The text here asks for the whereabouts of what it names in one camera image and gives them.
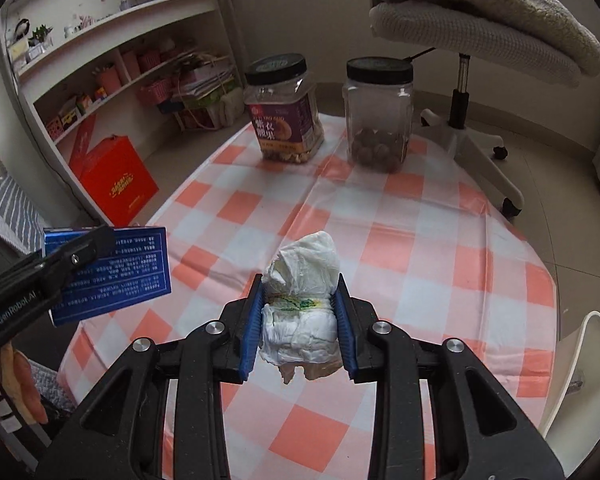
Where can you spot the purple label nut jar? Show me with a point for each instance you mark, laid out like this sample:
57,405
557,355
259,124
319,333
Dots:
282,120

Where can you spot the white bookshelf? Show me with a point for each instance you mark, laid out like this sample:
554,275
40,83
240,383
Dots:
130,15

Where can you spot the stack of papers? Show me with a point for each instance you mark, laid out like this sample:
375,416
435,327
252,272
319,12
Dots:
207,82

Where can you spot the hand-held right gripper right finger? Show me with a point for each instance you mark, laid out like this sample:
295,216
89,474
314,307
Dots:
345,332

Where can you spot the red gift box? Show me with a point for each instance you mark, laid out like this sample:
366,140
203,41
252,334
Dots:
117,185

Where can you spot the red paper folder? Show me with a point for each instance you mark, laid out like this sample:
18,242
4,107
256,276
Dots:
82,142

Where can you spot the person's left hand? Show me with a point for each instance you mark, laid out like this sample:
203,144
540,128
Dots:
25,390

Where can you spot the white tissue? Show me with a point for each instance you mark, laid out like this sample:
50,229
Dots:
300,310

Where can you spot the pink storage basket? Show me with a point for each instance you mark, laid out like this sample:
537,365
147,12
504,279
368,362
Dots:
149,61
156,92

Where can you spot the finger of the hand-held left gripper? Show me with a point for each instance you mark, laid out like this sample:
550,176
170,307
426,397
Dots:
80,252

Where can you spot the clear jar with black lid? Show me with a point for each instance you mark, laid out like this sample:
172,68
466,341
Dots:
377,115

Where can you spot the grey office chair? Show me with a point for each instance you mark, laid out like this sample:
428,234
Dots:
461,95

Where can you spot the blue cardboard box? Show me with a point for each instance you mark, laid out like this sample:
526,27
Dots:
122,275

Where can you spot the grey striped cloth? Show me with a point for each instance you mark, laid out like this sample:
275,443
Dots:
5,210

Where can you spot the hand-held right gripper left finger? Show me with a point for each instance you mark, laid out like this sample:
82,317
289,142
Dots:
250,330

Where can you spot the white trash bin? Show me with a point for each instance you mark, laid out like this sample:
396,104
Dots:
595,360

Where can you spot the pink pen cup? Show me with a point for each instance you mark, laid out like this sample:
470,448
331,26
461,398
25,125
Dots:
108,81

